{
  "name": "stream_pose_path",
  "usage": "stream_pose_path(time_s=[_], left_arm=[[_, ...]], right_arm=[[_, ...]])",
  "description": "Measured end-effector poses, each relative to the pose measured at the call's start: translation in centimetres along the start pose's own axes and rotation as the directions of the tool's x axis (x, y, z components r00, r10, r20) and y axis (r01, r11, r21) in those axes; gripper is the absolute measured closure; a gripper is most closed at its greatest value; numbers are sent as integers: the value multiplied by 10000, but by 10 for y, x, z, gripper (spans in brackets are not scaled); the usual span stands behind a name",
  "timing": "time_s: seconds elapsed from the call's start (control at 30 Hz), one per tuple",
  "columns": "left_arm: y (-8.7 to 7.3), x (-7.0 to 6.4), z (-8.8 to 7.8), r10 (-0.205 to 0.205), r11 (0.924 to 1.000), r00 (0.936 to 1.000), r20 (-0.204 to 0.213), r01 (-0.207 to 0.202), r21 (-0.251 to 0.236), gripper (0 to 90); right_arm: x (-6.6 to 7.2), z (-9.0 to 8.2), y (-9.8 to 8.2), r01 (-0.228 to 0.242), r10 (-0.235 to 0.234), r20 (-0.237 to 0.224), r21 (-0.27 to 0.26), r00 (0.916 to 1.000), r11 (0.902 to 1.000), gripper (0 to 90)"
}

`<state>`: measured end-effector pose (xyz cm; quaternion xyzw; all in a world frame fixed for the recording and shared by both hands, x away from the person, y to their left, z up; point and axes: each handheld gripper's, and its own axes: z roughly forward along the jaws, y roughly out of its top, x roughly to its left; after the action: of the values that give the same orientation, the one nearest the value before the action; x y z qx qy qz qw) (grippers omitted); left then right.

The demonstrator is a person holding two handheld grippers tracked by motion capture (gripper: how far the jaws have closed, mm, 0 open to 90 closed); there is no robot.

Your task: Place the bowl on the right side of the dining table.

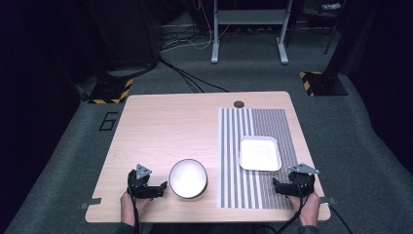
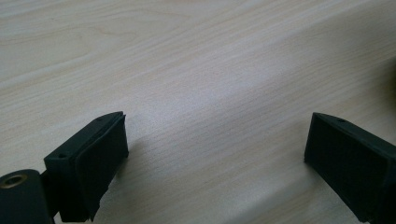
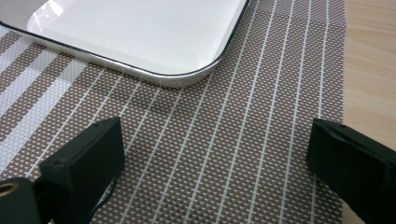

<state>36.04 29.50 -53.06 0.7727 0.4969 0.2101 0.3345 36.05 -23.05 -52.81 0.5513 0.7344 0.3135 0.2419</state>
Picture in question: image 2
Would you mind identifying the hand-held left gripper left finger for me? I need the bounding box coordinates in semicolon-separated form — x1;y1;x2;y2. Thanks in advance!
43;111;130;223

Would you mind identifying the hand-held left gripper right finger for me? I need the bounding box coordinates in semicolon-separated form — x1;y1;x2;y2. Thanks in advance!
304;112;396;224

